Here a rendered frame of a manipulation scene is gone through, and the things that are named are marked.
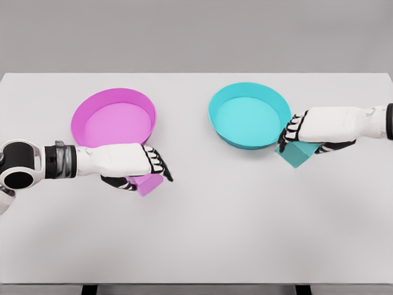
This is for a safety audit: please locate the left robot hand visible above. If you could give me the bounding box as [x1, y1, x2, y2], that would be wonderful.
[97, 143, 174, 192]

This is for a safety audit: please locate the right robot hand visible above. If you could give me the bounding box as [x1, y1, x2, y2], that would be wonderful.
[277, 106, 359, 154]

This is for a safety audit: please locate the pink block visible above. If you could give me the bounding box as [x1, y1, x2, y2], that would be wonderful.
[128, 173, 163, 198]

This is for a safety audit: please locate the teal block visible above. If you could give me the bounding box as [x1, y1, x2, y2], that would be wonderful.
[274, 141, 322, 169]

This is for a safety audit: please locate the pink round plate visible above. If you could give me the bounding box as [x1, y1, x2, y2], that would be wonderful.
[70, 87, 158, 150]

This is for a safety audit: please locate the cyan round plate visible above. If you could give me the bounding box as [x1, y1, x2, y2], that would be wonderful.
[208, 82, 292, 151]

